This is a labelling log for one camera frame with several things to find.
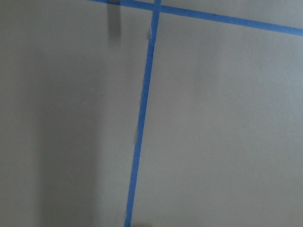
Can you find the blue tape line crosswise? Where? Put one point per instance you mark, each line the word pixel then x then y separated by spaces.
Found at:
pixel 208 16

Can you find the blue tape line lengthwise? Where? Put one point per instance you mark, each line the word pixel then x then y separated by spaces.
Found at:
pixel 142 112

